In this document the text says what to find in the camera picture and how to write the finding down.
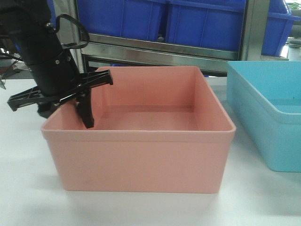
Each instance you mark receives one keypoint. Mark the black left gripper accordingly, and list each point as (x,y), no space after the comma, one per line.
(58,81)

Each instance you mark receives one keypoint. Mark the pink plastic box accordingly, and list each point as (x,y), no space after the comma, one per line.
(157,129)

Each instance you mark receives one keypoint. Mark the light blue plastic box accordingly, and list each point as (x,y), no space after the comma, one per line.
(266,98)

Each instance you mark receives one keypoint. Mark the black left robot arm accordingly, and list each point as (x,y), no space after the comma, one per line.
(27,23)

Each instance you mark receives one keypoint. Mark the metal shelf rack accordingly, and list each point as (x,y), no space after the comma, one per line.
(123,51)

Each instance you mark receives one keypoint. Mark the large blue bin left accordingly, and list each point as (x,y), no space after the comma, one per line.
(134,19)

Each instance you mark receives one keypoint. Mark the large blue bin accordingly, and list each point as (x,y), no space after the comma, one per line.
(214,24)
(134,19)

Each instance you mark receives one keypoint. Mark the large blue bin right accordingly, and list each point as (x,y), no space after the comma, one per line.
(214,24)

